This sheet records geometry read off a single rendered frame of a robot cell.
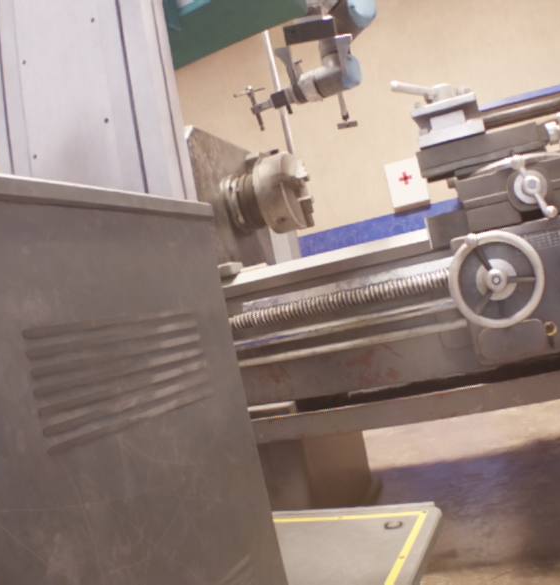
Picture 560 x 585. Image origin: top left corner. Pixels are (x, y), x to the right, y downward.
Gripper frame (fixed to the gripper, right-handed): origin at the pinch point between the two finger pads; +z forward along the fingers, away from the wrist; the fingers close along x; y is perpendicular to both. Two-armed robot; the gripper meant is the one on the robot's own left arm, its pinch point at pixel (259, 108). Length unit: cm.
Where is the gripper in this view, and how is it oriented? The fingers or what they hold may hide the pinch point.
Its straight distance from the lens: 180.3
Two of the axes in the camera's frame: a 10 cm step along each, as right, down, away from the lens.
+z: -8.4, 1.6, 5.2
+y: 3.6, 8.8, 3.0
